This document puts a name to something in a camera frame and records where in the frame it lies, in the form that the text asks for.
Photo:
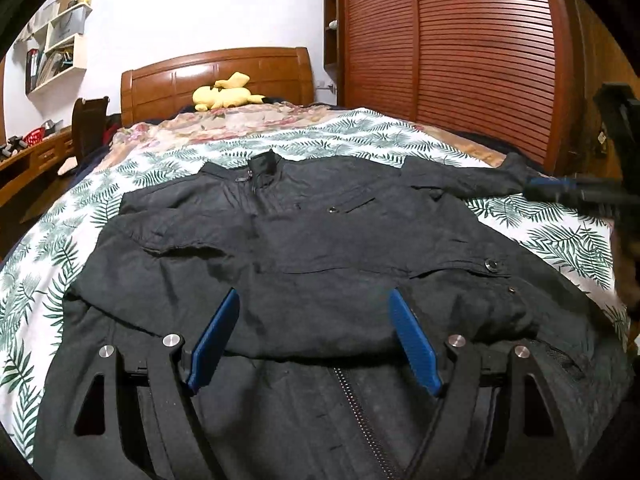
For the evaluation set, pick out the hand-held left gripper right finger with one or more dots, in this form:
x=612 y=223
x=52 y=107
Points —
x=412 y=345

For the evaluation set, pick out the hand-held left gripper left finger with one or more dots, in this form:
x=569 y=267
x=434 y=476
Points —
x=215 y=340

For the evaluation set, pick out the wooden louvered wardrobe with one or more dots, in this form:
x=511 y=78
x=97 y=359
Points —
x=450 y=40

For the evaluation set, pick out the dark wooden chair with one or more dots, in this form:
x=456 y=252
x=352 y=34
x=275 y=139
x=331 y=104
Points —
x=87 y=125

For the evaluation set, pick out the black jacket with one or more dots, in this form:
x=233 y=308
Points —
x=300 y=240

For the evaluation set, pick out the white paper sheet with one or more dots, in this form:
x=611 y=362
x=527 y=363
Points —
x=67 y=166

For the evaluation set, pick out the leaf print bedsheet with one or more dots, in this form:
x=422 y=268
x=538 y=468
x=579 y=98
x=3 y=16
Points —
x=65 y=220

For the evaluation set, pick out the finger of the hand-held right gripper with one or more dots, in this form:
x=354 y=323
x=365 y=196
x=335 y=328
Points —
x=575 y=192

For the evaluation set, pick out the floral blanket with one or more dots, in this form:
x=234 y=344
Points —
x=225 y=125

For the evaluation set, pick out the red basket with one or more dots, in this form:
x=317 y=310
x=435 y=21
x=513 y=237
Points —
x=34 y=136

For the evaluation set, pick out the wooden headboard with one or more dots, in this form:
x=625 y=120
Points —
x=225 y=67

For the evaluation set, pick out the yellow plush toy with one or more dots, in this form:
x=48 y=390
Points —
x=227 y=94

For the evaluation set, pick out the wall socket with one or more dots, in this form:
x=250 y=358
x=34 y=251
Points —
x=325 y=85

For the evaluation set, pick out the wooden desk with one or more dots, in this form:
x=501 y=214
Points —
x=30 y=170

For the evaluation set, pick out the white wall shelf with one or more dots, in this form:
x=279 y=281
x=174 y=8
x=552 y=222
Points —
x=62 y=45

